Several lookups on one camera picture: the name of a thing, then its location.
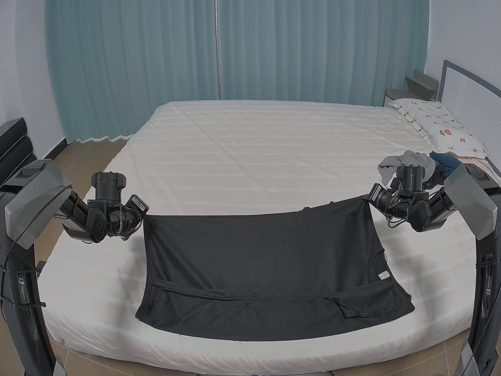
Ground white printed pillow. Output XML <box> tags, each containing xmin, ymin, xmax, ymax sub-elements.
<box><xmin>387</xmin><ymin>97</ymin><xmax>488</xmax><ymax>157</ymax></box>

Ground bed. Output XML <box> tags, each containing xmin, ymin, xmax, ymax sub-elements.
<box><xmin>37</xmin><ymin>59</ymin><xmax>501</xmax><ymax>373</ymax></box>

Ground dark blue garment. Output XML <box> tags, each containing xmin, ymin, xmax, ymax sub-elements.
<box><xmin>429</xmin><ymin>151</ymin><xmax>462</xmax><ymax>177</ymax></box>

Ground black garment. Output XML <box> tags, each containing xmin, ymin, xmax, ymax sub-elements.
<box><xmin>425</xmin><ymin>165</ymin><xmax>447</xmax><ymax>189</ymax></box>

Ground black chest of drawers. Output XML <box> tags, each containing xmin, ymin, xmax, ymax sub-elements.
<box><xmin>0</xmin><ymin>118</ymin><xmax>38</xmax><ymax>187</ymax></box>

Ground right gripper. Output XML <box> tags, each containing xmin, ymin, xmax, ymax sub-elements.
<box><xmin>369</xmin><ymin>183</ymin><xmax>398</xmax><ymax>215</ymax></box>

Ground grey bedside table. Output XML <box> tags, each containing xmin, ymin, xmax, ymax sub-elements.
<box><xmin>385</xmin><ymin>70</ymin><xmax>438</xmax><ymax>107</ymax></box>

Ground grey garment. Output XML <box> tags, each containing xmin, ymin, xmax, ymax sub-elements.
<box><xmin>378</xmin><ymin>150</ymin><xmax>437</xmax><ymax>189</ymax></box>

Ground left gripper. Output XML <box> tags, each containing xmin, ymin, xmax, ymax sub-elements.
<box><xmin>117</xmin><ymin>194</ymin><xmax>150</xmax><ymax>237</ymax></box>

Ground black T-shirt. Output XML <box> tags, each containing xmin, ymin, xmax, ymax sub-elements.
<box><xmin>135</xmin><ymin>195</ymin><xmax>415</xmax><ymax>342</ymax></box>

